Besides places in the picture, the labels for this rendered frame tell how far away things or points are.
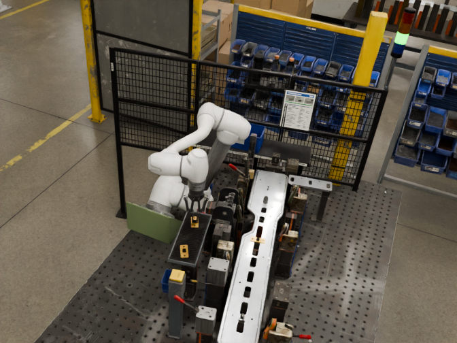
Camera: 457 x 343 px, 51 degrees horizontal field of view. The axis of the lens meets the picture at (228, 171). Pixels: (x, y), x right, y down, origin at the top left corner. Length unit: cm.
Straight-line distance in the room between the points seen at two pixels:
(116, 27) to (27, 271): 243
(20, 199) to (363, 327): 314
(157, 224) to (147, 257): 21
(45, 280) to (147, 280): 122
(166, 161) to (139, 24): 269
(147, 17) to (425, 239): 325
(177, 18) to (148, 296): 266
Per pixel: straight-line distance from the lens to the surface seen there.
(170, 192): 305
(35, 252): 414
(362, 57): 324
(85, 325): 275
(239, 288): 248
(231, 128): 276
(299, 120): 340
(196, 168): 226
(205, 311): 231
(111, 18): 499
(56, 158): 509
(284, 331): 230
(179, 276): 230
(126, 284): 288
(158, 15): 466
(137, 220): 309
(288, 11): 703
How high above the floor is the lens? 292
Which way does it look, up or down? 37 degrees down
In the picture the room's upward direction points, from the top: 6 degrees clockwise
